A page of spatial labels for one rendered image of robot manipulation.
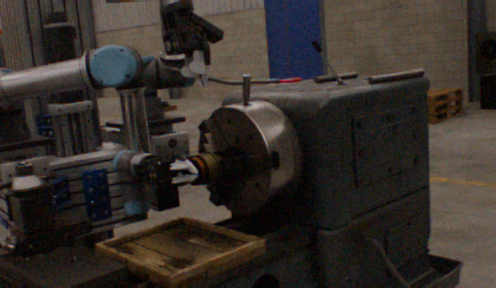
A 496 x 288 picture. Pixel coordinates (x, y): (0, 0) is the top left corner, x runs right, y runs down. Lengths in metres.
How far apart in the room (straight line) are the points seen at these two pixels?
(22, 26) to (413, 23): 10.91
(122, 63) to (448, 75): 10.86
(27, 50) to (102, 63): 0.54
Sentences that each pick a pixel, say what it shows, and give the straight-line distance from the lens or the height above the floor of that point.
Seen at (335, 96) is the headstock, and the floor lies 1.24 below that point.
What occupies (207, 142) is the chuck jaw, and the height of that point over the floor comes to 1.14.
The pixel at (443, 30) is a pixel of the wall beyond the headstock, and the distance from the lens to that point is 12.19.
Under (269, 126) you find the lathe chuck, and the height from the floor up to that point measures 1.18.
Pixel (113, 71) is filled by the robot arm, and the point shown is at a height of 1.36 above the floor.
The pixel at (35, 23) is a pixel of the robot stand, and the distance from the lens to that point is 2.12.
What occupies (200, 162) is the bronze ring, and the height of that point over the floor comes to 1.11.
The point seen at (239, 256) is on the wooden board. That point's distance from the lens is 1.41.
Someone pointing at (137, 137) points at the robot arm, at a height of 1.15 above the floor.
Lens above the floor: 1.39
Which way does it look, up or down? 10 degrees down
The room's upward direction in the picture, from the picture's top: 5 degrees counter-clockwise
